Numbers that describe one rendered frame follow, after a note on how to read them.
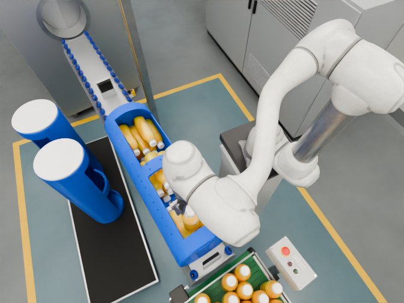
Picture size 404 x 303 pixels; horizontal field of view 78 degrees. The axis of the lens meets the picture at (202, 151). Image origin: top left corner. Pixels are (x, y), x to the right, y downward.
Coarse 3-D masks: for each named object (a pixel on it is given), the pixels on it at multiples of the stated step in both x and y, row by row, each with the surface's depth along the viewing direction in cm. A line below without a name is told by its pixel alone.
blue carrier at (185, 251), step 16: (112, 112) 139; (128, 112) 146; (144, 112) 154; (112, 128) 137; (160, 128) 144; (128, 144) 129; (128, 160) 128; (160, 160) 123; (144, 176) 120; (144, 192) 120; (160, 208) 113; (160, 224) 113; (176, 240) 106; (192, 240) 103; (208, 240) 103; (176, 256) 107; (192, 256) 108
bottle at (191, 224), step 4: (184, 216) 99; (188, 216) 97; (192, 216) 97; (196, 216) 99; (184, 220) 100; (188, 220) 98; (192, 220) 98; (196, 220) 100; (184, 224) 106; (188, 224) 100; (192, 224) 100; (196, 224) 104; (188, 228) 107; (192, 228) 106; (196, 228) 109
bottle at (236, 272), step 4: (240, 264) 115; (244, 264) 114; (236, 268) 114; (240, 268) 111; (236, 272) 112; (240, 272) 110; (236, 276) 113; (240, 276) 110; (244, 276) 109; (248, 276) 110; (240, 280) 113; (244, 280) 112
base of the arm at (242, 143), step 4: (240, 140) 148; (244, 140) 148; (240, 144) 146; (244, 144) 145; (244, 148) 144; (244, 152) 143; (244, 156) 143; (248, 156) 140; (248, 160) 141; (248, 164) 140
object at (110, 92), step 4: (108, 76) 173; (100, 80) 171; (104, 80) 171; (108, 80) 172; (96, 84) 171; (100, 84) 170; (104, 84) 171; (108, 84) 173; (112, 84) 177; (100, 88) 172; (104, 88) 174; (108, 88) 176; (112, 88) 178; (100, 92) 176; (104, 92) 176; (108, 92) 180; (112, 92) 182; (104, 96) 181; (108, 96) 183
